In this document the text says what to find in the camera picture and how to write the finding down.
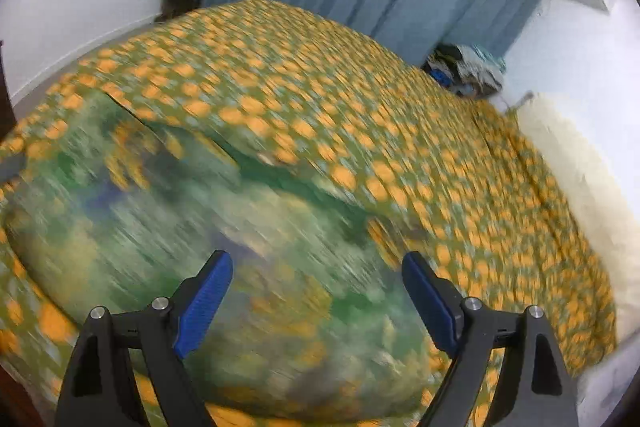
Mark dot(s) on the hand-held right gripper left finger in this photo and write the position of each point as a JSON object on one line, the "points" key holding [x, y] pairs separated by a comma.
{"points": [[205, 302]]}

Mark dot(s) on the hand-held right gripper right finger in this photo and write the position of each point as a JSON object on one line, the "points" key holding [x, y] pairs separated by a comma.
{"points": [[430, 302]]}

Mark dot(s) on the green landscape print jacket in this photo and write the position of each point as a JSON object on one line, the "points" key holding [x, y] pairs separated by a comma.
{"points": [[200, 227]]}

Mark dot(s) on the pile of clothes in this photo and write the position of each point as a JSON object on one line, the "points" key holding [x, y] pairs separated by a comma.
{"points": [[465, 72]]}

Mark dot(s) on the orange floral green bedspread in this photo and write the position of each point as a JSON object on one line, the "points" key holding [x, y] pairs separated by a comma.
{"points": [[350, 107]]}

